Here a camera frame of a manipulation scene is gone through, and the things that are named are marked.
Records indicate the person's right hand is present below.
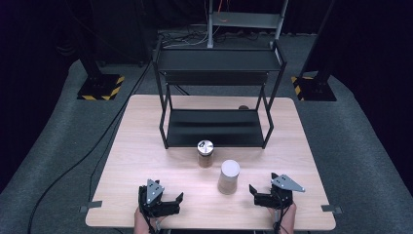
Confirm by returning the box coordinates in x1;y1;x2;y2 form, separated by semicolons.
267;202;297;234

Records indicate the black metal shelf rack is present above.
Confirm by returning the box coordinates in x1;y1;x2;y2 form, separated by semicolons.
151;34;288;150

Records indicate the black stand with striped base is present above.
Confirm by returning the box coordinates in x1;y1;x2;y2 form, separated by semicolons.
76;0;126;101
290;0;338;102

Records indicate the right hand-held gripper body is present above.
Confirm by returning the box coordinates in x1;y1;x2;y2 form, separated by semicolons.
253;174;307;210

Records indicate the grey metal stand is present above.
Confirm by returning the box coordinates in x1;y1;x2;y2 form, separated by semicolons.
206;0;289;50

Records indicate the grey table edge bracket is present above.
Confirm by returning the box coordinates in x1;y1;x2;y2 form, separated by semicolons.
320;204;343;215
79;200;103;215

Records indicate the right hand-held gripper cable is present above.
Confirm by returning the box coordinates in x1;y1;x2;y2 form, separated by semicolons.
274;208;290;234

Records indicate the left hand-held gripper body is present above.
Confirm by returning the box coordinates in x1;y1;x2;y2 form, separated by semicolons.
138;178;181;218

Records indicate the person's left hand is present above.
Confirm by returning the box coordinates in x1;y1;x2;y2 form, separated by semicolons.
133;206;168;234

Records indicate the thin black floor cable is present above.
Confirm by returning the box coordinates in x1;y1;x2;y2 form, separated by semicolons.
88;108;128;203

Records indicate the white cable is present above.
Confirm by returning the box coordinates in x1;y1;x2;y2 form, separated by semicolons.
162;0;217;48

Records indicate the long black floor cable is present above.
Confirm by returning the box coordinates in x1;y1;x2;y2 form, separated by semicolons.
27;59;154;234

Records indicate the orange cable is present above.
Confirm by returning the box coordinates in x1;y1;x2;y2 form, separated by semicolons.
216;0;230;23

